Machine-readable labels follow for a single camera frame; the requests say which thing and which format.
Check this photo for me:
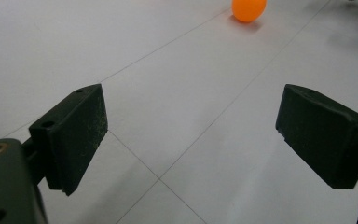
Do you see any orange ball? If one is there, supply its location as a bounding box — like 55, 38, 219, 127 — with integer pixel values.
231, 0, 268, 23

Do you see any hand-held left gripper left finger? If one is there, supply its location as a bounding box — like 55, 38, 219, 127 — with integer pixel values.
28, 83, 109, 197

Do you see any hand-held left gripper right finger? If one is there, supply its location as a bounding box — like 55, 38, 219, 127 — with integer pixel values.
275, 83, 358, 190

